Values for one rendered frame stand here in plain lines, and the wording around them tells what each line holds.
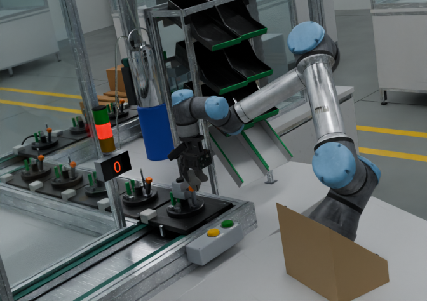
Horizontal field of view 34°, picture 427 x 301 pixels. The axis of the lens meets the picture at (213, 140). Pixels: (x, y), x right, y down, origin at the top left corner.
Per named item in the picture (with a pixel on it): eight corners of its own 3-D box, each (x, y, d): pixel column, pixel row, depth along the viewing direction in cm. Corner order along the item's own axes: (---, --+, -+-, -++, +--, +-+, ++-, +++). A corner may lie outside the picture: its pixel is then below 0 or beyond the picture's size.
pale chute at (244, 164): (265, 176, 267) (269, 170, 263) (239, 188, 260) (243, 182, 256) (225, 120, 276) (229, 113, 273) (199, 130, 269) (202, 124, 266)
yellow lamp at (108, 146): (119, 148, 240) (115, 134, 238) (107, 153, 236) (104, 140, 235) (109, 147, 243) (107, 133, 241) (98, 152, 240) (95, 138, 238)
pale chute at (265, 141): (288, 162, 277) (293, 156, 273) (264, 173, 270) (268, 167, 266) (249, 108, 286) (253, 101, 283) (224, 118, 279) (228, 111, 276)
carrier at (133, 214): (184, 196, 271) (178, 166, 267) (138, 222, 255) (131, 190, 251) (143, 187, 287) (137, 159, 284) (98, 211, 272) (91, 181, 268)
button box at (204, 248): (244, 238, 240) (241, 222, 238) (203, 266, 226) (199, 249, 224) (229, 234, 244) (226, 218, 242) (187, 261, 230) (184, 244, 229)
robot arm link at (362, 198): (369, 214, 209) (389, 174, 210) (354, 202, 199) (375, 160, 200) (336, 198, 217) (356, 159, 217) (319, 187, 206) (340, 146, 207)
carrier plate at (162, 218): (232, 207, 253) (232, 202, 253) (187, 235, 238) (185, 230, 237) (187, 197, 270) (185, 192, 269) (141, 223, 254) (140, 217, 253)
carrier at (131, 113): (147, 113, 396) (142, 93, 392) (114, 127, 380) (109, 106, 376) (120, 111, 412) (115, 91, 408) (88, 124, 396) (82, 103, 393)
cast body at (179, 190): (193, 195, 251) (190, 177, 249) (185, 200, 248) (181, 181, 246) (177, 192, 257) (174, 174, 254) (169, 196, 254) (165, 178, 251)
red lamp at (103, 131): (115, 134, 238) (112, 121, 237) (104, 140, 235) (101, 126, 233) (106, 133, 241) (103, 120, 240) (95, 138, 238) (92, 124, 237)
